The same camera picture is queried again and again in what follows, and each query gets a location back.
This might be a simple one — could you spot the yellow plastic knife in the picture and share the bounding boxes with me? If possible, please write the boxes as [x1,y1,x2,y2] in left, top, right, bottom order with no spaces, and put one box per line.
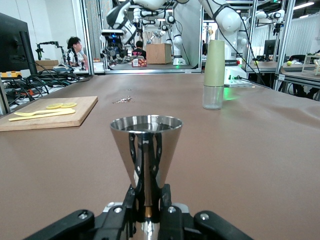
[8,109,76,122]

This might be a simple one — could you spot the orange printed snack box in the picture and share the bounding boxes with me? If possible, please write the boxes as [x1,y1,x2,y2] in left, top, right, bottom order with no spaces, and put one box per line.
[131,58,148,68]

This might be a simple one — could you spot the black computer monitor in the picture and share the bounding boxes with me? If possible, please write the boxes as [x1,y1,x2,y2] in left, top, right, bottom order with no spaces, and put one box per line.
[0,12,39,75]

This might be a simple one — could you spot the wooden cutting board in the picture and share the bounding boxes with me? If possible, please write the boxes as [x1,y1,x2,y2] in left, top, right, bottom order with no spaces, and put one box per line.
[0,95,99,133]

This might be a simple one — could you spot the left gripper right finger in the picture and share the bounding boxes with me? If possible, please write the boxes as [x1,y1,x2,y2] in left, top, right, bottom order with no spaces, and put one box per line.
[159,184,253,240]

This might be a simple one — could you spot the large cardboard box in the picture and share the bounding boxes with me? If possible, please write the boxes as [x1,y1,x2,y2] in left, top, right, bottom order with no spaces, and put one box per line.
[145,42,172,65]

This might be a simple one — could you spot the aluminium frame post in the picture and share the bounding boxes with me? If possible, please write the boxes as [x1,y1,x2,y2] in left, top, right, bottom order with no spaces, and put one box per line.
[80,0,96,76]

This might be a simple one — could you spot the green bottle with clear base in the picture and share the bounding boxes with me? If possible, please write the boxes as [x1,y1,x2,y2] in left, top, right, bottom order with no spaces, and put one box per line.
[202,39,225,111]

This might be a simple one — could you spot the pile of desk cables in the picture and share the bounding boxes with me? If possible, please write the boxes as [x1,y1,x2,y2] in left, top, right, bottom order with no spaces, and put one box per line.
[4,69,94,101]

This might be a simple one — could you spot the small metal bits on table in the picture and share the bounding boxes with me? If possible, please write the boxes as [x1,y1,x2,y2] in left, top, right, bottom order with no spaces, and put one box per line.
[111,95,135,105]

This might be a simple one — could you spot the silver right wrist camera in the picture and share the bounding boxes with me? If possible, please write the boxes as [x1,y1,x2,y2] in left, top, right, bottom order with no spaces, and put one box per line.
[100,28,124,35]

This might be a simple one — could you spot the person in black shirt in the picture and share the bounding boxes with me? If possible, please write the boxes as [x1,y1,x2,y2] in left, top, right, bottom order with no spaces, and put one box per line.
[131,40,148,60]

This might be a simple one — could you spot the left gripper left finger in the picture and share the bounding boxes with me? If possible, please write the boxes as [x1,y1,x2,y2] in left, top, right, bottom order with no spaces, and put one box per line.
[24,184,139,240]

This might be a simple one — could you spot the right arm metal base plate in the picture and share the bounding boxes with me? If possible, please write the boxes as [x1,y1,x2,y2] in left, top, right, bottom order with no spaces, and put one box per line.
[223,79,254,89]

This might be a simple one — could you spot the brown table cover sheet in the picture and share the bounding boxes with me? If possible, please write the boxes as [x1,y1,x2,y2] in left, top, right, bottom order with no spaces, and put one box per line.
[0,73,320,240]

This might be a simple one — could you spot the small cardboard box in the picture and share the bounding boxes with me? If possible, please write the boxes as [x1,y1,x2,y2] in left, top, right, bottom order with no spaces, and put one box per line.
[34,59,60,73]

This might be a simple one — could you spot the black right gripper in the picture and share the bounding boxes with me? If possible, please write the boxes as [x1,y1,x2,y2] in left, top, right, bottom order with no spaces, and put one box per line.
[99,34,126,61]

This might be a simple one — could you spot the steel jigger measuring cup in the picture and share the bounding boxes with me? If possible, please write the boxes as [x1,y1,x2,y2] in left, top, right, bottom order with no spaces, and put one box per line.
[109,114,184,240]

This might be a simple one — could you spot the seated person with glasses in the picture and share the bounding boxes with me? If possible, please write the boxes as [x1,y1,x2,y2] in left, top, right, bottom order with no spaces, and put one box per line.
[66,36,89,71]

